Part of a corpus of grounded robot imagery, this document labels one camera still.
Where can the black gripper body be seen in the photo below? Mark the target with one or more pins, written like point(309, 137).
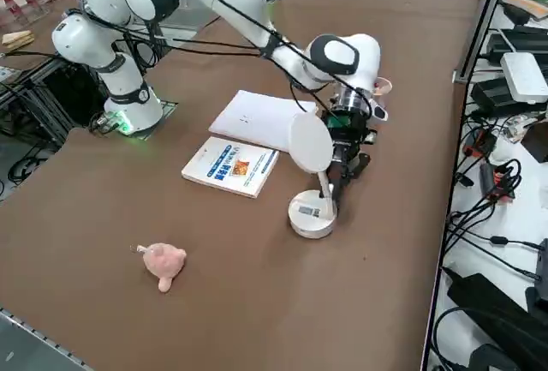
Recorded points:
point(355, 131)

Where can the white foldable desk lamp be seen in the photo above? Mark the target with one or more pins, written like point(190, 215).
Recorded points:
point(310, 139)

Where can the pink translucent pen cup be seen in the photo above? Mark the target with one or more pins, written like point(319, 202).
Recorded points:
point(385, 86)

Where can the clipboard with white paper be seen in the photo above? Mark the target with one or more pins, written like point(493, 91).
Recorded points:
point(252, 118)

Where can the white blue paperback book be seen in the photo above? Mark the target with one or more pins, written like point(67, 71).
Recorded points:
point(222, 165)

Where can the red black power strip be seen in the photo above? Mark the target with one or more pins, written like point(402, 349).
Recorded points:
point(498, 182)

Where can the black power adapter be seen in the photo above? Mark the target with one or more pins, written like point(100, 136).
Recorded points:
point(496, 94)

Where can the dark brown box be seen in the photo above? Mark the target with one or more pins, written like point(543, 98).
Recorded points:
point(537, 139)

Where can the white router box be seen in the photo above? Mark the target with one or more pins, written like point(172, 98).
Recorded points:
point(524, 77)

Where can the pink plush pig toy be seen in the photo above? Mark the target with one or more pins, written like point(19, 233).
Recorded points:
point(162, 261)

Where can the light wooden block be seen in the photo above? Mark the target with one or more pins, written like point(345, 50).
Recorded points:
point(19, 40)

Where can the aluminium frame post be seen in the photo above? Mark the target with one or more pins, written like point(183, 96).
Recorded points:
point(484, 15)

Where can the black metal frame stand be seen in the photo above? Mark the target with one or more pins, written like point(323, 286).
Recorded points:
point(51, 101)

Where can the aluminium frame rail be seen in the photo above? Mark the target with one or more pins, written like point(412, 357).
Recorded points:
point(38, 336)

